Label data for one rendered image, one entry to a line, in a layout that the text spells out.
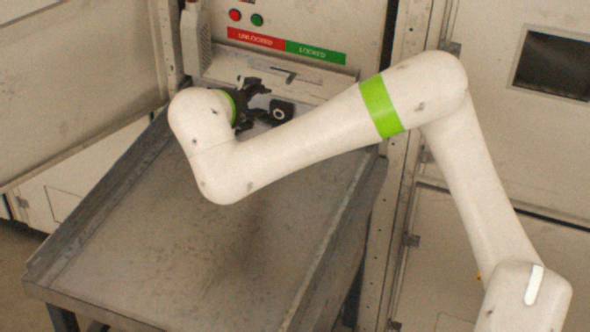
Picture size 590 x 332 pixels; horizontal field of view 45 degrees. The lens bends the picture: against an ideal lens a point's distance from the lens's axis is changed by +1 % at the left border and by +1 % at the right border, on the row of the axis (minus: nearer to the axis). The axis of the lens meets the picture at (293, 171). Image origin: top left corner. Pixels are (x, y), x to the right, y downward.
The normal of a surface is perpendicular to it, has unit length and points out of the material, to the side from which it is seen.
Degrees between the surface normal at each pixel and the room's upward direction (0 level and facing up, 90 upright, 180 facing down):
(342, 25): 90
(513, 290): 47
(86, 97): 90
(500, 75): 90
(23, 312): 0
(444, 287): 90
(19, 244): 0
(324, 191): 0
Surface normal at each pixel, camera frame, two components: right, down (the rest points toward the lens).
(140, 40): 0.73, 0.47
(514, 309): -0.51, -0.18
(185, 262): 0.02, -0.73
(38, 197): -0.36, 0.62
